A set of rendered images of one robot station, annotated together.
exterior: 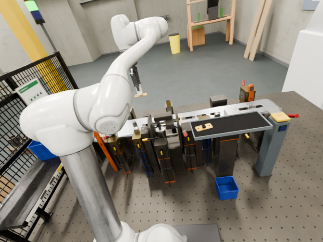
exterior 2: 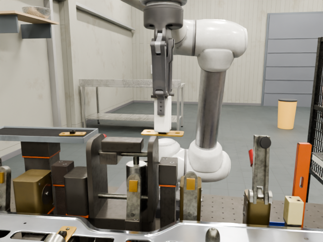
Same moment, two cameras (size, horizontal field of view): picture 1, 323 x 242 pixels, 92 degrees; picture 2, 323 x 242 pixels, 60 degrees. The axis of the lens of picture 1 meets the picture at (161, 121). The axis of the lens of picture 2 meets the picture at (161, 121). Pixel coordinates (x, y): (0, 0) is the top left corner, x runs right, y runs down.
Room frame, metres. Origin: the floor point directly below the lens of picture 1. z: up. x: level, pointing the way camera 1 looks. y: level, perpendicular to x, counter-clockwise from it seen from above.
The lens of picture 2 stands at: (1.53, 0.10, 1.39)
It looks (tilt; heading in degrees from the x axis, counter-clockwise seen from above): 11 degrees down; 181
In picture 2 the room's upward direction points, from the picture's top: straight up
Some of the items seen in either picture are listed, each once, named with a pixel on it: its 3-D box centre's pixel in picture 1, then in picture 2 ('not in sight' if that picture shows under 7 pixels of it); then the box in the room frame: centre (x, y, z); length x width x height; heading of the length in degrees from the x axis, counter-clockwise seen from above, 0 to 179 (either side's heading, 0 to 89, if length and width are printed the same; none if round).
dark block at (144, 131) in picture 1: (152, 152); (167, 226); (0.76, 0.11, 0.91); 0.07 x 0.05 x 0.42; 174
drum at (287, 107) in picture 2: not in sight; (286, 114); (-4.68, 2.82, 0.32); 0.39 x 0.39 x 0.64
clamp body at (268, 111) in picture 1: (269, 134); not in sight; (0.72, -0.70, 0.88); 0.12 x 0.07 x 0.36; 174
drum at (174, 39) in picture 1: (175, 43); not in sight; (7.40, -1.33, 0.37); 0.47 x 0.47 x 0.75
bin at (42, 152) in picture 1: (55, 136); not in sight; (0.95, 0.77, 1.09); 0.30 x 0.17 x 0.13; 2
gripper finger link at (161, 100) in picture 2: not in sight; (160, 102); (1.00, 0.09, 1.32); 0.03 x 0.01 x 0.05; 171
